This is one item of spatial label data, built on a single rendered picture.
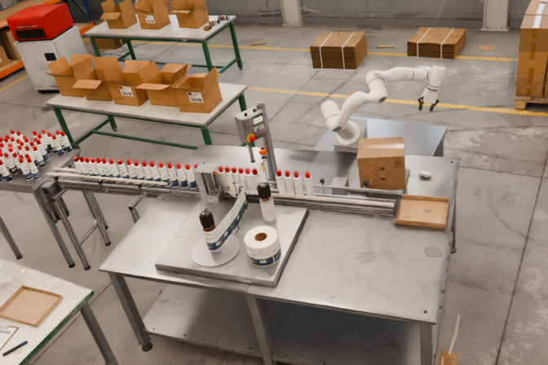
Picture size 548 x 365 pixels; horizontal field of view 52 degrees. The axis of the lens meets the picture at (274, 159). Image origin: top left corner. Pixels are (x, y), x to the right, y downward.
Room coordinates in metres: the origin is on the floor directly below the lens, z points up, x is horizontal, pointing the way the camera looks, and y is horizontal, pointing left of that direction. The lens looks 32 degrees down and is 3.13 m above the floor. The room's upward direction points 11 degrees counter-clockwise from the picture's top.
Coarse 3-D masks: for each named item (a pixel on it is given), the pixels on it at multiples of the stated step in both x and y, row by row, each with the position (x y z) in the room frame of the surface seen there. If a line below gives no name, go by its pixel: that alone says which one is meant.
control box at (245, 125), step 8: (248, 112) 3.26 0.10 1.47; (256, 112) 3.23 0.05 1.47; (240, 120) 3.19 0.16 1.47; (248, 120) 3.19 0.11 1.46; (240, 128) 3.21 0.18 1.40; (248, 128) 3.19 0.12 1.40; (264, 128) 3.24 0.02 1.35; (240, 136) 3.24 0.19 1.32; (248, 136) 3.18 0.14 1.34; (256, 136) 3.21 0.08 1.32
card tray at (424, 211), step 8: (408, 200) 2.83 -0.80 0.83; (416, 200) 2.82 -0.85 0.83; (424, 200) 2.80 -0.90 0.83; (432, 200) 2.78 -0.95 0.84; (440, 200) 2.76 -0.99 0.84; (448, 200) 2.74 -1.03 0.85; (400, 208) 2.78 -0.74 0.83; (408, 208) 2.76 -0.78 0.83; (416, 208) 2.75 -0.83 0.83; (424, 208) 2.73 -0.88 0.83; (432, 208) 2.72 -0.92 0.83; (440, 208) 2.70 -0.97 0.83; (448, 208) 2.66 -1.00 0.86; (400, 216) 2.70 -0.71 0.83; (408, 216) 2.68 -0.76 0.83; (416, 216) 2.67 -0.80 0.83; (424, 216) 2.65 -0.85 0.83; (432, 216) 2.64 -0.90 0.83; (440, 216) 2.62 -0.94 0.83; (400, 224) 2.62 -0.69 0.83; (408, 224) 2.60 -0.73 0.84; (416, 224) 2.58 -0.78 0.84; (424, 224) 2.56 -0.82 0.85; (432, 224) 2.54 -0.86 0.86; (440, 224) 2.52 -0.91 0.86
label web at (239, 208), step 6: (216, 180) 3.27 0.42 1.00; (222, 180) 3.23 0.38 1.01; (228, 180) 3.16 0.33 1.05; (216, 186) 3.24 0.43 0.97; (222, 186) 3.25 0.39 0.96; (234, 186) 3.08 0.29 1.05; (228, 192) 3.19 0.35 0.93; (234, 192) 3.13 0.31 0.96; (240, 198) 2.94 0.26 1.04; (234, 204) 2.85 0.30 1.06; (240, 204) 2.92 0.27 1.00; (246, 204) 3.00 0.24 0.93; (234, 210) 2.83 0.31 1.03; (240, 210) 2.90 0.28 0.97; (234, 216) 2.82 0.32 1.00; (240, 216) 2.88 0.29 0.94
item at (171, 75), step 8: (152, 64) 5.43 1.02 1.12; (168, 64) 5.52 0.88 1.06; (176, 64) 5.47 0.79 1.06; (184, 64) 5.42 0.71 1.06; (144, 72) 5.31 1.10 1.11; (152, 72) 5.38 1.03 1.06; (160, 72) 5.45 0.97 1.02; (168, 72) 5.40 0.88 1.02; (176, 72) 5.06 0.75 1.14; (184, 72) 5.22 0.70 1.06; (144, 80) 5.26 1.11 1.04; (152, 80) 5.34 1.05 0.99; (160, 80) 5.43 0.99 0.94; (168, 80) 5.41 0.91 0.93; (176, 80) 5.12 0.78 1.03; (144, 88) 5.06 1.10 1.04; (152, 88) 5.02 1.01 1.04; (160, 88) 4.99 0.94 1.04; (168, 88) 5.07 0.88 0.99; (152, 96) 5.20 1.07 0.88; (160, 96) 5.15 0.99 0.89; (168, 96) 5.09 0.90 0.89; (152, 104) 5.22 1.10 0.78; (160, 104) 5.16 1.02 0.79; (168, 104) 5.10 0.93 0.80; (176, 104) 5.05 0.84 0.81
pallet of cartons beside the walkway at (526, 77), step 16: (544, 0) 5.65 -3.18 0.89; (528, 16) 5.30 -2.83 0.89; (544, 16) 5.22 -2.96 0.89; (528, 32) 5.01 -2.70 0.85; (544, 32) 4.94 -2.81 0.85; (528, 48) 5.01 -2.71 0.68; (544, 48) 4.93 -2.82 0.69; (528, 64) 5.00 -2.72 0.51; (544, 64) 4.92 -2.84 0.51; (528, 80) 4.99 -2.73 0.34; (544, 80) 4.92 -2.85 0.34; (528, 96) 4.99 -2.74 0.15; (544, 96) 4.91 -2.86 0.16
